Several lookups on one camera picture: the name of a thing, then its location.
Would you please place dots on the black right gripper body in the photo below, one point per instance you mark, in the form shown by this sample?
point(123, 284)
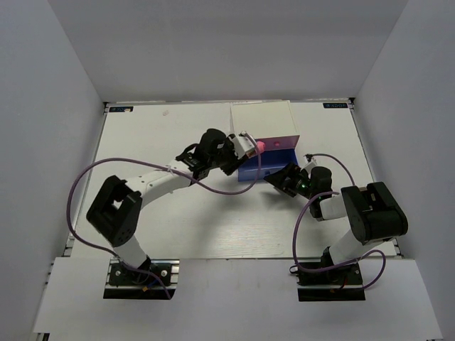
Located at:
point(303, 185)

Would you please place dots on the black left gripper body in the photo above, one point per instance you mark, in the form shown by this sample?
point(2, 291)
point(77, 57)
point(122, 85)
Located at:
point(227, 160)

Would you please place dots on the blue wide bottom drawer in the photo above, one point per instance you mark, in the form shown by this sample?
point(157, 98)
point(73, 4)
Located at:
point(271, 162)

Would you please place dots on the pink small drawer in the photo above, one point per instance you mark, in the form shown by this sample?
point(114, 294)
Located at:
point(279, 143)

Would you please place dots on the pink tube of erasers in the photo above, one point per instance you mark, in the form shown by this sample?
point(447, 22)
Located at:
point(260, 147)

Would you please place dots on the white mini drawer cabinet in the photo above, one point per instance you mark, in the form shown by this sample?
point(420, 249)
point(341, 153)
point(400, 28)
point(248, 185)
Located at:
point(263, 120)

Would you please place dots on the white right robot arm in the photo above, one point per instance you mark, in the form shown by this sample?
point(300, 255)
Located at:
point(373, 214)

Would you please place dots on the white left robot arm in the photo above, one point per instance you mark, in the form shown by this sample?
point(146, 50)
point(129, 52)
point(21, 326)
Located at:
point(115, 211)

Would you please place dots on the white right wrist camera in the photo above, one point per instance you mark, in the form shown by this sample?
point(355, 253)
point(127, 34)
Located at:
point(310, 163)

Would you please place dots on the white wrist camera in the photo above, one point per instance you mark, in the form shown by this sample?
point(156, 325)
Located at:
point(243, 145)
point(310, 163)

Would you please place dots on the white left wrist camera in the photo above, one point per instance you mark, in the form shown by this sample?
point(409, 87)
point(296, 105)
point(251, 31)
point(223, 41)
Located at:
point(243, 145)

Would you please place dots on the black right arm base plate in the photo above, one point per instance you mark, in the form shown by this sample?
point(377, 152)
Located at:
point(338, 285)

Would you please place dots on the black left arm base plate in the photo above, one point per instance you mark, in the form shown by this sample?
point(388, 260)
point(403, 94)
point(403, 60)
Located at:
point(123, 284)

